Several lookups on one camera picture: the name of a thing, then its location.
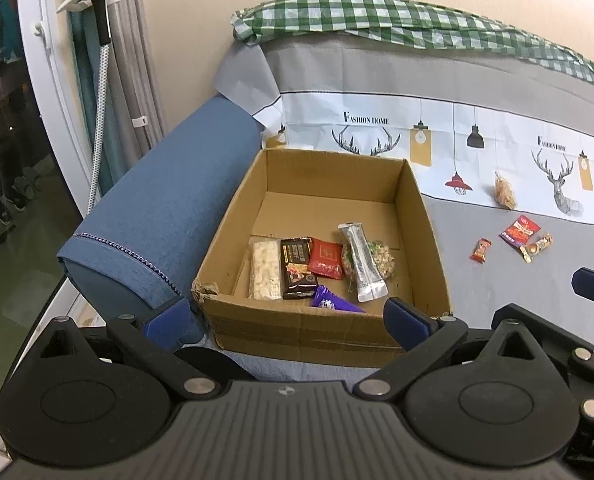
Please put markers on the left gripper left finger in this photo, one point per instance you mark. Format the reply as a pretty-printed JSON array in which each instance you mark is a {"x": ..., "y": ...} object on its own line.
[{"x": 170, "y": 325}]

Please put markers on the white door frame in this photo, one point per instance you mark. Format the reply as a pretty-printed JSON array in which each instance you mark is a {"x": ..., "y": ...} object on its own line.
[{"x": 52, "y": 68}]

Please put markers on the small orange candy packet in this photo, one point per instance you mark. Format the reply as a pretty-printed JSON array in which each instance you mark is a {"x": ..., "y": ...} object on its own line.
[{"x": 480, "y": 250}]

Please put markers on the silver stick sachet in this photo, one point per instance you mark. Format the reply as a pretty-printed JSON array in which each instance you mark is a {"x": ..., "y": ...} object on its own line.
[{"x": 369, "y": 283}]

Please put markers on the round nut cake pack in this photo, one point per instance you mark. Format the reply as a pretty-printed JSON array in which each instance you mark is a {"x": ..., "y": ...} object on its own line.
[{"x": 382, "y": 257}]

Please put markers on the clear bag of crackers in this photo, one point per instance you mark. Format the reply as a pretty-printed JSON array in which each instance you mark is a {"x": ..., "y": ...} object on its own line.
[{"x": 504, "y": 193}]

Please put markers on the grey curtain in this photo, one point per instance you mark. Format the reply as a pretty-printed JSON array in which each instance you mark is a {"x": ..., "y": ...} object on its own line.
[{"x": 134, "y": 121}]

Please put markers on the small red snack packet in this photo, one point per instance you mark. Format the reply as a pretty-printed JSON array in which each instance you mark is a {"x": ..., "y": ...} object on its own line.
[{"x": 325, "y": 259}]

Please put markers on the grey printed sofa cover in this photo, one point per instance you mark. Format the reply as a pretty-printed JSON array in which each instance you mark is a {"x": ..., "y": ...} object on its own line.
[{"x": 457, "y": 119}]

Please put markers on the blue sofa armrest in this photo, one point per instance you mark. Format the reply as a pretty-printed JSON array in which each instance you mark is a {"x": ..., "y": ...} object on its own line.
[{"x": 144, "y": 241}]

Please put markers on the green checkered cloth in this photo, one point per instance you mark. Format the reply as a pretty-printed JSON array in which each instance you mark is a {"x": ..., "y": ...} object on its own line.
[{"x": 406, "y": 23}]

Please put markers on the brown cardboard box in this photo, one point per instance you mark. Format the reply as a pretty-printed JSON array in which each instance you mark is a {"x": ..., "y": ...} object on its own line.
[{"x": 291, "y": 193}]

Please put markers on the red spicy snack packet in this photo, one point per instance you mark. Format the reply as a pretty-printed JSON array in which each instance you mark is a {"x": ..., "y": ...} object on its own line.
[{"x": 520, "y": 231}]

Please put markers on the purple chocolate bar wrapper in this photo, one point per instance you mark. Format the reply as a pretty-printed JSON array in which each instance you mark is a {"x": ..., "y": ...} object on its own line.
[{"x": 325, "y": 299}]

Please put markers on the gold snack bar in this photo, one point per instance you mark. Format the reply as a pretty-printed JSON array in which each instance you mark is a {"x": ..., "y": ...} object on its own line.
[{"x": 529, "y": 251}]

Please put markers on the black chocolate bar pack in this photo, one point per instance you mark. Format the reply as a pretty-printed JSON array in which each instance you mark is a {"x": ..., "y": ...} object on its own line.
[{"x": 298, "y": 281}]

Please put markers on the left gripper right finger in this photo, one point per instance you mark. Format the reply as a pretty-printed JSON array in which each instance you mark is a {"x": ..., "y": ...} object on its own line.
[{"x": 407, "y": 325}]

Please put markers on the white nougat bar pack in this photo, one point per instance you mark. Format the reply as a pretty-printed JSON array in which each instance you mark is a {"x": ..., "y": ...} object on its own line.
[{"x": 265, "y": 282}]

